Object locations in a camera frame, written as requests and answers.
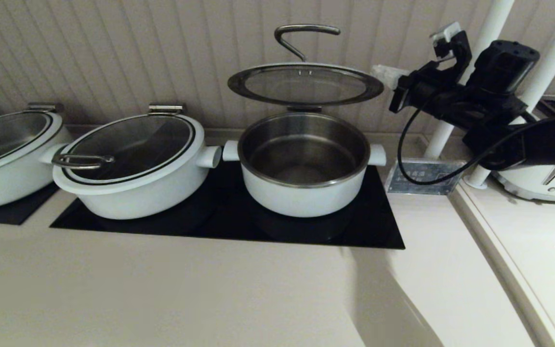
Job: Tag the wide white pot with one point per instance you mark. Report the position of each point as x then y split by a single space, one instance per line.
7 188
138 202

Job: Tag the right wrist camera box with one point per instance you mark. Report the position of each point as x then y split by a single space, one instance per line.
446 41

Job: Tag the black glass cooktop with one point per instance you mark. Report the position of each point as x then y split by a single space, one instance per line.
210 224
12 214

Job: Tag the wide glass lid white rim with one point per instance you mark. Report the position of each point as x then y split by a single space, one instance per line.
133 142

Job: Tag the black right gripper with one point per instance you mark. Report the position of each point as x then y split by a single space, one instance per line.
451 101

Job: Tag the white toaster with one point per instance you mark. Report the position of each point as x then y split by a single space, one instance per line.
537 188

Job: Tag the small glass lid white rim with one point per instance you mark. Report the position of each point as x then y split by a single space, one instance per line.
236 84

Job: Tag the small round white pot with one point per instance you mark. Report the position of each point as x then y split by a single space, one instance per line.
301 202

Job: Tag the left white pot with lid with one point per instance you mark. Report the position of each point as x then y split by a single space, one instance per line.
3 135

